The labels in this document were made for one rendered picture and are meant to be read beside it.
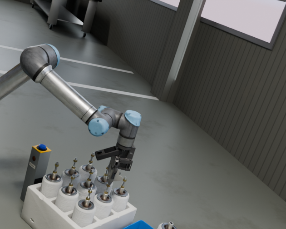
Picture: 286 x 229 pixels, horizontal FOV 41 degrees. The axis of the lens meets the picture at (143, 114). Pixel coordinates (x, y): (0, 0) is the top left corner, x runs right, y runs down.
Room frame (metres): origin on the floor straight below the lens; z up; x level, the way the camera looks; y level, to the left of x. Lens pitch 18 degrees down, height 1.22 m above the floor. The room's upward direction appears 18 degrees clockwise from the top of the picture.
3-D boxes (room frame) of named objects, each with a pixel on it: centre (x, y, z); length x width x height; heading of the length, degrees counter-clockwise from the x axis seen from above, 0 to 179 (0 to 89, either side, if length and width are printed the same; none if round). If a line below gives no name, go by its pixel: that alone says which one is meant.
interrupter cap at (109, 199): (1.58, 0.05, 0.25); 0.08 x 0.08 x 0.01
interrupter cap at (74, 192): (1.54, 0.21, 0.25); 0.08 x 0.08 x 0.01
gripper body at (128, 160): (1.59, 0.03, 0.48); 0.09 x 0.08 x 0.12; 112
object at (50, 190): (1.61, 0.31, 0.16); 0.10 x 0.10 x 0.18
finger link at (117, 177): (1.57, 0.03, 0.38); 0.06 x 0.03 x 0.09; 112
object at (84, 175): (1.81, 0.18, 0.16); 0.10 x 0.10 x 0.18
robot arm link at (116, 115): (1.58, 0.14, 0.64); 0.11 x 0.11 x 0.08; 83
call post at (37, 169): (1.74, 0.43, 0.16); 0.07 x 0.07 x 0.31; 57
